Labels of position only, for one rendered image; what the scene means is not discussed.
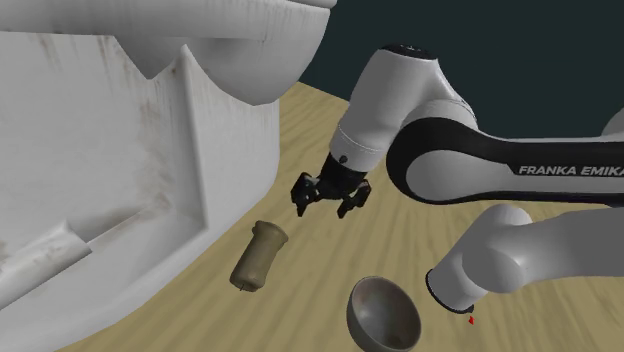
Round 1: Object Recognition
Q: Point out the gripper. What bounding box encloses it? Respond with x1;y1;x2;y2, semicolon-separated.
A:
290;152;373;220

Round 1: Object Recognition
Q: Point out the beige vase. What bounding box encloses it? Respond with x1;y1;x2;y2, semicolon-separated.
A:
229;220;290;294

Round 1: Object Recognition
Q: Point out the grey bowl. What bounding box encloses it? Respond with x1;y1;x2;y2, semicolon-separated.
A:
345;275;422;352

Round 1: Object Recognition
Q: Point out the white toilet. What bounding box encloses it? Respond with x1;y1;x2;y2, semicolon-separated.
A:
0;0;339;352

